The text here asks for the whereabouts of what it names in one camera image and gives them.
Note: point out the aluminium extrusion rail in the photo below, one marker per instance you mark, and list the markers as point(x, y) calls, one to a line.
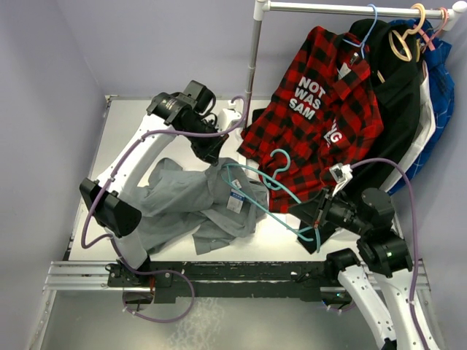
point(101, 275)

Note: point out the beige wooden hanger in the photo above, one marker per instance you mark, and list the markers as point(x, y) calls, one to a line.
point(395, 49)

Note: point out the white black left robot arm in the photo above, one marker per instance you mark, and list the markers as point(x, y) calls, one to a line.
point(111, 214)

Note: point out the grey button-up shirt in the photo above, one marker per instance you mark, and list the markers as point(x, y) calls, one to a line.
point(175, 202)

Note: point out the pink plastic hanger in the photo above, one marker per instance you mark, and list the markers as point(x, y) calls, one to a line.
point(427, 37)

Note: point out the red black plaid shirt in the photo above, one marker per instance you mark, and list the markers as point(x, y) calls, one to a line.
point(323, 112)

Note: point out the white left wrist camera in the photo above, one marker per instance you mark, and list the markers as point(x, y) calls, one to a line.
point(229, 115)

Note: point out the black hanging shirt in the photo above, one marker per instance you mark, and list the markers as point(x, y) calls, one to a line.
point(344, 98)

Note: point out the white hanging shirt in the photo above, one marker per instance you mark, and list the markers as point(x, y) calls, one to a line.
point(425, 120)

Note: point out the silver clothes rack frame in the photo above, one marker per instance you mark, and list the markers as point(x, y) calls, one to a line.
point(262, 7)

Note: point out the blue checked shirt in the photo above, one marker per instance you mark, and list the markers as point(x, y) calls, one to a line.
point(442, 90)

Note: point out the teal plastic hanger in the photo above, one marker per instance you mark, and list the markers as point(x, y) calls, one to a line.
point(308, 234)

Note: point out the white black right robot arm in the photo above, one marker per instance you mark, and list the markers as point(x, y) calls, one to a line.
point(380, 275)

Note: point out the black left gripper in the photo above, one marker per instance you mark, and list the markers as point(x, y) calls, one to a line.
point(210, 153)

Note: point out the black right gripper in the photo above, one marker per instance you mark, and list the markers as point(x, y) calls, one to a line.
point(315, 211)

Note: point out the blue white paper hang tag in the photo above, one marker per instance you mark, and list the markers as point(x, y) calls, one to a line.
point(235, 202)

